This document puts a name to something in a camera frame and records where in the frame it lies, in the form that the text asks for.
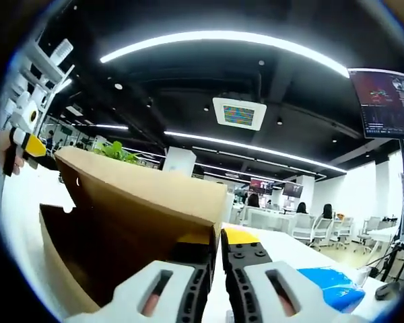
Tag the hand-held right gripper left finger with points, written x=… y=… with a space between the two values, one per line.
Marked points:
x=188 y=252

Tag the white storage rack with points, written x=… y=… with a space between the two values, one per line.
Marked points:
x=45 y=64

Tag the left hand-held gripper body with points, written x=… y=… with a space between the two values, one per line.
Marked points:
x=22 y=117

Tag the wall display screen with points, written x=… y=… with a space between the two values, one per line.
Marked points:
x=293 y=189
x=261 y=186

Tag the black computer mouse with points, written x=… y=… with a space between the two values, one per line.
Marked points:
x=387 y=291

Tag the white ceiling air vent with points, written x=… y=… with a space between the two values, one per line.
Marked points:
x=239 y=114

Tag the hanging dark display screen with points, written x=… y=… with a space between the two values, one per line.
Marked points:
x=384 y=101

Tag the green plant in white pot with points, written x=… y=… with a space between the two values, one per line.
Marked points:
x=116 y=151

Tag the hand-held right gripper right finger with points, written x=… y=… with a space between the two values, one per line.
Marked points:
x=245 y=252

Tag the blue soft tissue pack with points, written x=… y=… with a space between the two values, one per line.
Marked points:
x=336 y=289

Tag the white office chair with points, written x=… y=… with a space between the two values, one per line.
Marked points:
x=303 y=223
x=323 y=228
x=368 y=228
x=343 y=228

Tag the person's left hand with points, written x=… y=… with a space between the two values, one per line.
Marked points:
x=1 y=144

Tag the brown cardboard shoe box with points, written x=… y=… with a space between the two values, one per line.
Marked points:
x=138 y=202

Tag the white ceiling light strip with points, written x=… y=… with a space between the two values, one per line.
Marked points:
x=222 y=35
x=239 y=145

